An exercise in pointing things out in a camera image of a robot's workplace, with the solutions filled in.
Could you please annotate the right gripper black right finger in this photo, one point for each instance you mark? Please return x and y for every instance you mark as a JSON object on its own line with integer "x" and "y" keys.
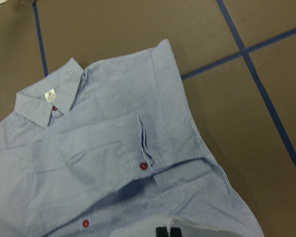
{"x": 175, "y": 232}

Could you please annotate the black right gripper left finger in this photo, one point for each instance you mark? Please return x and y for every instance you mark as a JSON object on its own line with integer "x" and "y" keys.
{"x": 161, "y": 232}

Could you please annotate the light blue striped shirt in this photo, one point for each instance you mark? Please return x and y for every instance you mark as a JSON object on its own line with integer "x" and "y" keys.
{"x": 112, "y": 150}

